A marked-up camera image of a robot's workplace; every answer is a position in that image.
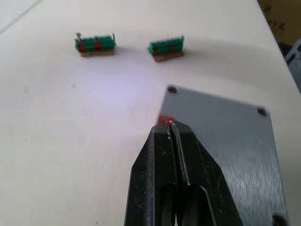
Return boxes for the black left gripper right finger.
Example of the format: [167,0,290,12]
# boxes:
[169,121,243,226]

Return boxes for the brown cardboard box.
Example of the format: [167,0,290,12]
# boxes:
[256,0,301,45]

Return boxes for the green terminal block with screw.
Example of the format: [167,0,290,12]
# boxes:
[74,32,117,57]

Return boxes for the red round sticker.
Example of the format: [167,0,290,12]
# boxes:
[156,115,176,125]

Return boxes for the grey box lid plate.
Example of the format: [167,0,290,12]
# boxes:
[158,84,289,226]

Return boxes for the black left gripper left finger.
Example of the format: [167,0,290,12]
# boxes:
[124,124,179,226]

